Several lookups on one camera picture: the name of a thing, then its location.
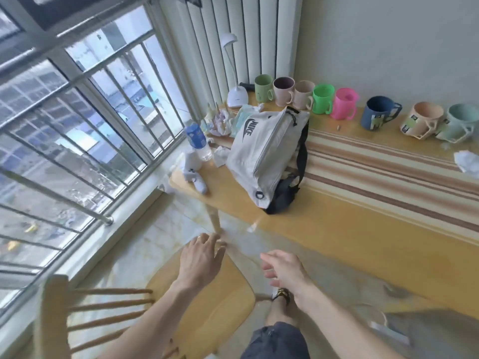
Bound person's right hand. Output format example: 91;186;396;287
260;250;319;308

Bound person's left hand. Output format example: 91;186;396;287
175;232;227;294

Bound person's left forearm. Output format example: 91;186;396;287
97;283;206;359

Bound person's right forearm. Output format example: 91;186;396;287
296;286;406;359

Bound black and yellow sandal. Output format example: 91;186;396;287
271;288;292;305

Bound wooden table leg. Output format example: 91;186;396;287
204;200;224;237

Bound person's leg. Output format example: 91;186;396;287
265;297;300;329

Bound wooden spindle-back chair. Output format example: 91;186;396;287
34;235;257;359

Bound dark blue shorts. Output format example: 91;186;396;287
239;321;311;359

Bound white handheld gadget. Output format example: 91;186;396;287
179;149;209;195

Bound clear bottle with blue label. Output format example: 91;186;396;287
186;122;213;162

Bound pile of crumpled wrappers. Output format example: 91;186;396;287
204;102;238;137

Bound light blue wipes packet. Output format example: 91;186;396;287
229;104;262;138

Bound striped table mat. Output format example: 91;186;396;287
296;129;479;243

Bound white desk lamp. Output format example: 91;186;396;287
219;33;249;108

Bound olive green mug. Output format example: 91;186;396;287
254;74;275;103

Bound pinkish beige mug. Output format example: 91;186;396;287
293;80;316;110

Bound beige mug with purple inside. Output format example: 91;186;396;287
272;76;296;107

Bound bright green mug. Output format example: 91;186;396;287
311;84;335;115

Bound pink mug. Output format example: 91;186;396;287
330;88;360;121

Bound navy blue mug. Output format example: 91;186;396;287
360;96;403;130

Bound window with metal bars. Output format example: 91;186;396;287
0;0;195;318

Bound peach mug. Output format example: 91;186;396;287
400;102;446;140

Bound white pleated curtain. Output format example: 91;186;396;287
161;0;302;109

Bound large crumpled white tissue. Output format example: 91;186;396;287
454;150;479;174

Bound pale teal mug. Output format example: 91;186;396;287
435;104;479;143

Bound white bag with black strap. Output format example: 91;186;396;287
226;106;310;215

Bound white cord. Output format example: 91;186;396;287
356;303;411;345

